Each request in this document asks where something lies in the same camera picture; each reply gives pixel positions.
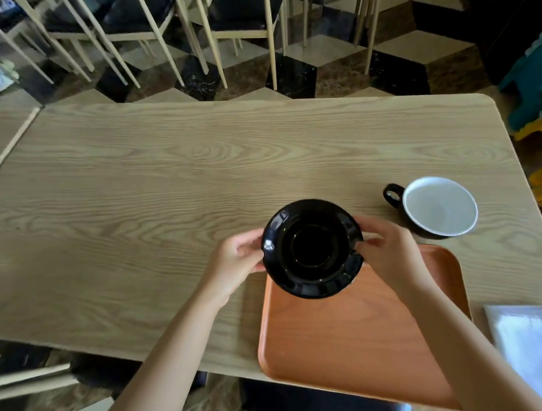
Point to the person's right thumb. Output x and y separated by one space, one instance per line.
370 248

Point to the dark wooden cabinet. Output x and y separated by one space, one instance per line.
505 18

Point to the person's left forearm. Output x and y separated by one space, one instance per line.
170 364

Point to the person's right forearm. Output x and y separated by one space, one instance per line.
461 347

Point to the orange wooden tray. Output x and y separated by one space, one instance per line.
348 338

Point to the clear plastic bag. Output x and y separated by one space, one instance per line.
530 348

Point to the person's right hand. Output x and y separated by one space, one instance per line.
392 254

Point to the person's left thumb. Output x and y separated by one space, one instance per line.
257 262

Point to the wooden chair black seat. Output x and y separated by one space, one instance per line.
72 23
3 31
32 379
366 19
244 11
141 16

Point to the black cup white inside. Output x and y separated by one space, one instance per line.
439 207

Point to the teal plastic stool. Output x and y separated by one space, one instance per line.
532 84

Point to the person's left hand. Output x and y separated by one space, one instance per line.
226 265

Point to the black ceramic saucer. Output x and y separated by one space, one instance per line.
312 248

